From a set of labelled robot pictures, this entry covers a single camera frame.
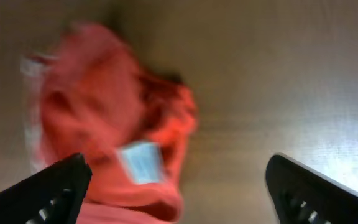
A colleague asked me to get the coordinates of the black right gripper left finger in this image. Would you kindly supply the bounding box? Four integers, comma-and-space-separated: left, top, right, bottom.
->
0, 153, 92, 224

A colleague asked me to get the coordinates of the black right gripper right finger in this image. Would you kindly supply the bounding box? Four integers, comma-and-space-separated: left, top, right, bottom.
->
265, 154, 358, 224

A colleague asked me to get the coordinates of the red t-shirt with white print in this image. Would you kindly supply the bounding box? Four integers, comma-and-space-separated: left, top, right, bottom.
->
20, 23, 197, 223

